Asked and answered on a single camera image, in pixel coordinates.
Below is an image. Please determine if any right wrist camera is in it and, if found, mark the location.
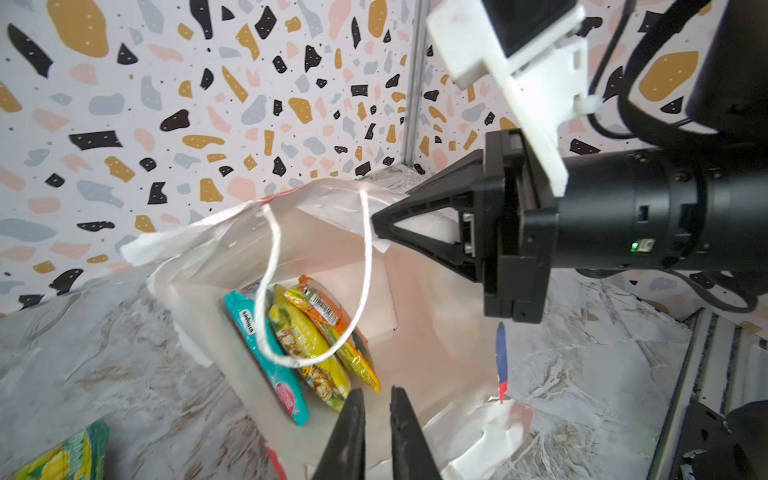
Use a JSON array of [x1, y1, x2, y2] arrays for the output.
[[426, 1, 600, 197]]

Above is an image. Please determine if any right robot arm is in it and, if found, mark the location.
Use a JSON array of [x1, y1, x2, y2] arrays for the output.
[[372, 1, 767, 323]]

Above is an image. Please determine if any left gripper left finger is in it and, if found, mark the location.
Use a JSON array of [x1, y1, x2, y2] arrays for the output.
[[312, 389, 366, 480]]

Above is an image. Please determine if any yellow green Fox's candy bag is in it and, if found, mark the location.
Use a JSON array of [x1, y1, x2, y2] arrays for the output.
[[12, 420, 110, 480]]

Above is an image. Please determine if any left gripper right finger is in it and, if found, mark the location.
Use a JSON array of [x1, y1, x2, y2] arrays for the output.
[[390, 386, 441, 480]]

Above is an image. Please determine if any yellow snack packet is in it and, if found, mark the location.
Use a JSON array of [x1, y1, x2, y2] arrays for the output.
[[268, 285, 351, 412]]

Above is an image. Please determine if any red paper bag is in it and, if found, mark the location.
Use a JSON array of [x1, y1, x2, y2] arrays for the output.
[[121, 179, 533, 479]]

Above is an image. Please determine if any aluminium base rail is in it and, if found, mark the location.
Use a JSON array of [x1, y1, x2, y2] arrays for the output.
[[647, 309, 767, 479]]

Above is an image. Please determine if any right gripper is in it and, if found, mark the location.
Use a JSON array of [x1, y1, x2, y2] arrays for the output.
[[372, 129, 558, 324]]

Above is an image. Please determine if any teal snack packet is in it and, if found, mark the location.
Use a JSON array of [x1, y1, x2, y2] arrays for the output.
[[223, 290, 310, 427]]

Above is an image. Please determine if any orange snack packet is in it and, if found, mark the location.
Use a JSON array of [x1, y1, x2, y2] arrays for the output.
[[283, 275, 382, 393]]

